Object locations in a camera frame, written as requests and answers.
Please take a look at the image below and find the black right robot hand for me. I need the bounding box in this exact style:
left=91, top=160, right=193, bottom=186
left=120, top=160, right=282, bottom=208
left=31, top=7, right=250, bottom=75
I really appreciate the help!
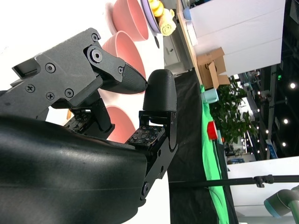
left=0, top=27, right=178, bottom=224

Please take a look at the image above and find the pink bowl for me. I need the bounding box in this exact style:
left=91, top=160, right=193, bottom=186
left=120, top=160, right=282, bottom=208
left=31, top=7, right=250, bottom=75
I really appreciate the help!
left=112, top=0, right=150, bottom=42
left=104, top=105, right=137, bottom=143
left=102, top=30, right=147, bottom=95

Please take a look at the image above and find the green covered table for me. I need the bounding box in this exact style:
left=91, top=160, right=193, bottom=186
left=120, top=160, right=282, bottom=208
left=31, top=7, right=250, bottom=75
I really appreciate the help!
left=164, top=69, right=239, bottom=224

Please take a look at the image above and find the green cloth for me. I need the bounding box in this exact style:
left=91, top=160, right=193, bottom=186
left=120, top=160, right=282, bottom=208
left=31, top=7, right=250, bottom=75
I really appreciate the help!
left=199, top=85, right=230, bottom=224

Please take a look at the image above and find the red round object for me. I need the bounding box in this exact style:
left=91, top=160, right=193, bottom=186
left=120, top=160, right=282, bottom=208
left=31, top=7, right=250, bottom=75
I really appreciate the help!
left=207, top=120, right=218, bottom=141

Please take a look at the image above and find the white drawer cabinet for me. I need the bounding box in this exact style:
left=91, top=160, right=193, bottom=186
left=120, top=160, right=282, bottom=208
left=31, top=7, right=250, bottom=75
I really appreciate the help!
left=163, top=34, right=189, bottom=71

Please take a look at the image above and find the mint green cup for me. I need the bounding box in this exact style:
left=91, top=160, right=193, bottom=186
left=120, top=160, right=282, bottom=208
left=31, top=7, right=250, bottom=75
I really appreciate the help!
left=200, top=88, right=219, bottom=104

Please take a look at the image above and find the black stand pole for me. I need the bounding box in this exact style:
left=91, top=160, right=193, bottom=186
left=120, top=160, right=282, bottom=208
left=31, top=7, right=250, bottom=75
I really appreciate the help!
left=168, top=174, right=299, bottom=189

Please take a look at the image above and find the green leafy plant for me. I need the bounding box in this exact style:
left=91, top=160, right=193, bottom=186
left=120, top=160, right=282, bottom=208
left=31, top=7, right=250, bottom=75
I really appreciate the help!
left=210, top=77, right=260, bottom=144

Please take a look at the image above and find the purple plate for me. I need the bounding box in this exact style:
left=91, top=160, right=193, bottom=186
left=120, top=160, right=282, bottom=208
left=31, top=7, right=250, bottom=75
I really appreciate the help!
left=141, top=0, right=162, bottom=35

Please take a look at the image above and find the pale yellow rose toy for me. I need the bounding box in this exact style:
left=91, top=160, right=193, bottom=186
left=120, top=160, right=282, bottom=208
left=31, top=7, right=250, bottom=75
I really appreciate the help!
left=158, top=9, right=176, bottom=37

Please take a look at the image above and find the cardboard box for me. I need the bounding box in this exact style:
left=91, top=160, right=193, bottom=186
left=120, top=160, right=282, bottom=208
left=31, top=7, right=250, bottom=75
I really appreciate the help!
left=197, top=46, right=231, bottom=90

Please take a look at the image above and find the white partition panel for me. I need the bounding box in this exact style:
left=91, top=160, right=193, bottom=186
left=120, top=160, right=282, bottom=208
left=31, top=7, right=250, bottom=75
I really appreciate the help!
left=186, top=0, right=287, bottom=76

